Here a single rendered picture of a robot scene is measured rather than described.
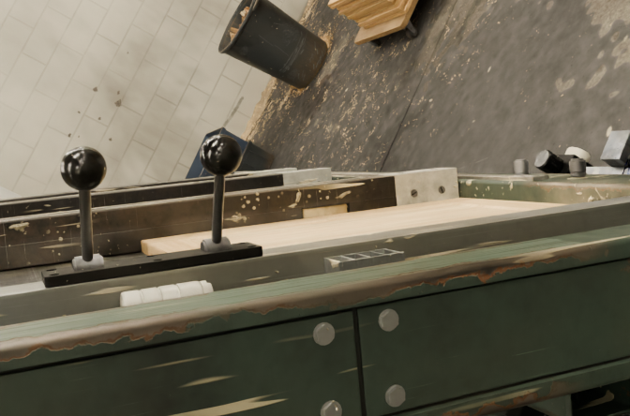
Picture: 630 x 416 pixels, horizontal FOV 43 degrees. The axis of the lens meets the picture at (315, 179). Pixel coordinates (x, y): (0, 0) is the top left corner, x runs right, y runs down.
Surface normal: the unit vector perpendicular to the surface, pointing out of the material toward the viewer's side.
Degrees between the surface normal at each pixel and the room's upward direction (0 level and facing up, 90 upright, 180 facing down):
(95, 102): 90
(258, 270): 90
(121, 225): 90
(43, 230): 90
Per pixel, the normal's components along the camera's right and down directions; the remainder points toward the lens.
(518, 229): 0.37, 0.01
